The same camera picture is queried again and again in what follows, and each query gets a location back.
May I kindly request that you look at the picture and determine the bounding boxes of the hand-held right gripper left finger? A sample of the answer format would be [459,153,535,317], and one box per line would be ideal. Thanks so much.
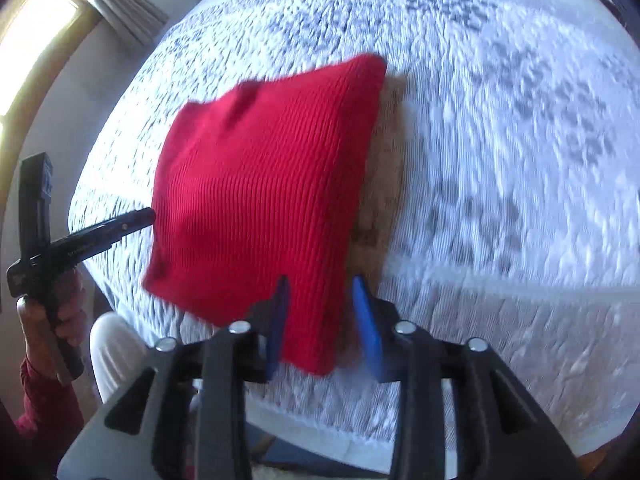
[101,275,292,480]

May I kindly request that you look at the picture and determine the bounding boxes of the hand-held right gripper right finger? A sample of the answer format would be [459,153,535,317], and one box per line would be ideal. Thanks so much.
[351,275,582,480]

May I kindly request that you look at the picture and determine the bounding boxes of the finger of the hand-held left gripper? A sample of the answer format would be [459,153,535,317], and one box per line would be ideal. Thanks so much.
[50,207,157,263]

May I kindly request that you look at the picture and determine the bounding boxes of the red knit sweater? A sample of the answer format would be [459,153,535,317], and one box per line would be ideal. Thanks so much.
[141,52,388,377]

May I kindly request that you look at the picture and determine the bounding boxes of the person's left forearm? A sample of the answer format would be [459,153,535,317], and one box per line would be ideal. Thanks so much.
[14,359,86,463]

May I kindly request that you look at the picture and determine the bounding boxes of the person's left hand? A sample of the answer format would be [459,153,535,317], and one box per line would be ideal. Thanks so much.
[16,269,89,377]

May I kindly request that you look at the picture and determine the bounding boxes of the person's leg in white pants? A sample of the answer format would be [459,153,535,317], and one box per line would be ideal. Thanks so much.
[89,311,153,403]

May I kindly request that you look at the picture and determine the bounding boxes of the tan fuzzy cloth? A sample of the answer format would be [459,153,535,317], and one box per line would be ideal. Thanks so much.
[342,74,410,358]

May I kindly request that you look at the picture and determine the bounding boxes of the bright window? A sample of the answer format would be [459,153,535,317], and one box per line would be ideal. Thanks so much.
[0,0,81,117]

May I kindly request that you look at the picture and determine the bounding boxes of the white quilted bedspread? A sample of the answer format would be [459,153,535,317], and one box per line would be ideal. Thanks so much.
[67,0,640,461]

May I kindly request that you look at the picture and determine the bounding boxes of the beige curtain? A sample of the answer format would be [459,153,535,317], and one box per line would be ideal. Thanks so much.
[64,0,170,47]

